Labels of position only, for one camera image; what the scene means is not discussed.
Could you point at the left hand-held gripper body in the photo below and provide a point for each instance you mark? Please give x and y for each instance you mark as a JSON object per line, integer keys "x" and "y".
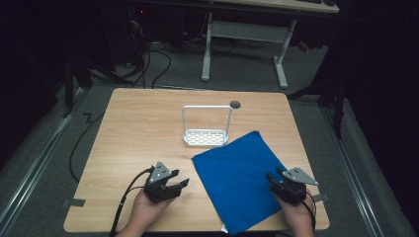
{"x": 157, "y": 191}

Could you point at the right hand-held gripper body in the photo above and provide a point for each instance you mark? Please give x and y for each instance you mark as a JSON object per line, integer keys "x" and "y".
{"x": 292, "y": 191}

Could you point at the blue cloth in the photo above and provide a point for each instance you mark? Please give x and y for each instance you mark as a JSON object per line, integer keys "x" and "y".
{"x": 235, "y": 181}

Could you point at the white plastic rack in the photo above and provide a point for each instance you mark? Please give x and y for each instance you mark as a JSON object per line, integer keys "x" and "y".
{"x": 205, "y": 137}

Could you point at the person's left hand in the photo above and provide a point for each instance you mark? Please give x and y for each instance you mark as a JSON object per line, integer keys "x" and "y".
{"x": 146, "y": 210}

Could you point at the person's right hand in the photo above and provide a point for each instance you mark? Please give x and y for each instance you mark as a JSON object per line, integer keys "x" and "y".
{"x": 298, "y": 214}

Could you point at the grey tape strip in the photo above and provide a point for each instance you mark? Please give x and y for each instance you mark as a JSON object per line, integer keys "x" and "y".
{"x": 321, "y": 197}
{"x": 74, "y": 202}

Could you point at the small white label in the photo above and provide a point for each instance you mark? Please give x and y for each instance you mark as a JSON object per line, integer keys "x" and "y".
{"x": 224, "y": 228}

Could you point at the black metal stand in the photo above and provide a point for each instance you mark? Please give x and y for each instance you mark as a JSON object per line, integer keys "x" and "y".
{"x": 69, "y": 89}
{"x": 338, "y": 105}

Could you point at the small red object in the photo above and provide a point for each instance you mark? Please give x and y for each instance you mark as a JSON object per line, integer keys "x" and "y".
{"x": 303, "y": 46}

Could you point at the white-framed wooden desk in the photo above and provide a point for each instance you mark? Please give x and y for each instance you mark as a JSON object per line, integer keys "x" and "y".
{"x": 250, "y": 32}

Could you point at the black computer tower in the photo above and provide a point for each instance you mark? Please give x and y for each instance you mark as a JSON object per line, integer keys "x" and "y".
{"x": 131, "y": 36}

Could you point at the metal floor rail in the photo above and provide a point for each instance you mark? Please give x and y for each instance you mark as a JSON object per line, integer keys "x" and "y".
{"x": 33, "y": 171}
{"x": 357, "y": 179}

